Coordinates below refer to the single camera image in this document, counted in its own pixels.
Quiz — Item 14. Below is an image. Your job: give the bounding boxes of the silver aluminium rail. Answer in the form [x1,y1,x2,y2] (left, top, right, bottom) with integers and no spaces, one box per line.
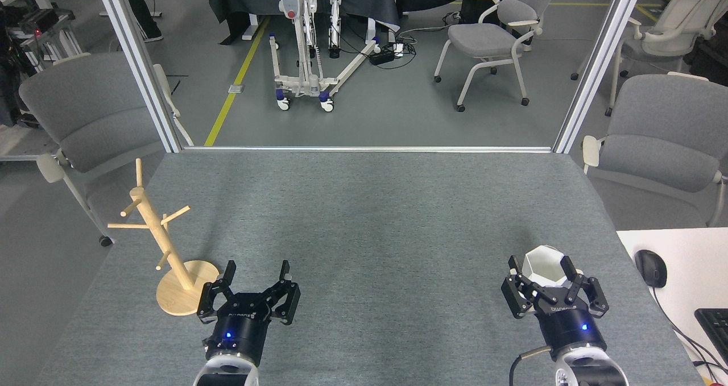
[182,146,555,153]

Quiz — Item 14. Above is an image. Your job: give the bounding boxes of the white desk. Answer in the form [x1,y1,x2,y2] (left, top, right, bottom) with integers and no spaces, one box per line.
[617,227,728,386]

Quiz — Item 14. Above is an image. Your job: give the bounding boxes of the wooden cup rack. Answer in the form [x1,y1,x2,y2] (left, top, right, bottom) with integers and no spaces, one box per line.
[107,159,220,317]

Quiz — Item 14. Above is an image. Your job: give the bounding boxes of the silver aluminium post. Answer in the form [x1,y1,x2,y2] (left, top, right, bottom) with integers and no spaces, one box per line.
[92,0,184,153]
[553,0,649,153]

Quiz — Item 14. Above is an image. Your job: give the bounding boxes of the black mouse cable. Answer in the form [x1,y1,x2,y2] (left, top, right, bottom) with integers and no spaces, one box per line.
[651,287,728,376]

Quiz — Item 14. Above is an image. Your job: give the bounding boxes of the black power strip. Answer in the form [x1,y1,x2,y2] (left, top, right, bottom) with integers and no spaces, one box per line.
[370,43,406,66]

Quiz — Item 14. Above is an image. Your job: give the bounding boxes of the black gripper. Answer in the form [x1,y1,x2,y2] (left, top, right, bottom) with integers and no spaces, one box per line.
[197,260,301,367]
[501,255,610,359]

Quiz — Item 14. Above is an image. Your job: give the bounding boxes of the grey office chair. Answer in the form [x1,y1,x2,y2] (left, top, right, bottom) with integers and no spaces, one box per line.
[571,0,728,117]
[434,0,561,113]
[19,52,194,247]
[581,72,728,227]

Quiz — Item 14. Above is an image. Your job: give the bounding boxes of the dark equipment rack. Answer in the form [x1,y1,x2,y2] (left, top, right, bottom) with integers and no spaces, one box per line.
[0,0,84,128]

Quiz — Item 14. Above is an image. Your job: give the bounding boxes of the black keyboard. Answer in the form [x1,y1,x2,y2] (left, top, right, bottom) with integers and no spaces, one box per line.
[694,308,728,365]

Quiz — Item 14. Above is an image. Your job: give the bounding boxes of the person's legs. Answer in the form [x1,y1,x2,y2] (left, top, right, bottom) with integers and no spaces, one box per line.
[119,0,164,43]

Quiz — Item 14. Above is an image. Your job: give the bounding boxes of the white stand on wheels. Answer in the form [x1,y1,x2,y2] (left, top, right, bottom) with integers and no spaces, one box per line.
[257,0,383,113]

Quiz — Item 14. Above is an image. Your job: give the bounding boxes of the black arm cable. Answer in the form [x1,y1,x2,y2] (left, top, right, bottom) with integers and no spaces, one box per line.
[509,345,553,386]

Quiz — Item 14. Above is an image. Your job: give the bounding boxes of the white faceted cup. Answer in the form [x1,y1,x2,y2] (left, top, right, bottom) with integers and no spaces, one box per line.
[509,245,584,313]

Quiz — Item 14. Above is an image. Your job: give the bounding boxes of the black computer mouse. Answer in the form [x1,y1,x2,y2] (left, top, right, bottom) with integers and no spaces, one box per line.
[635,250,668,288]

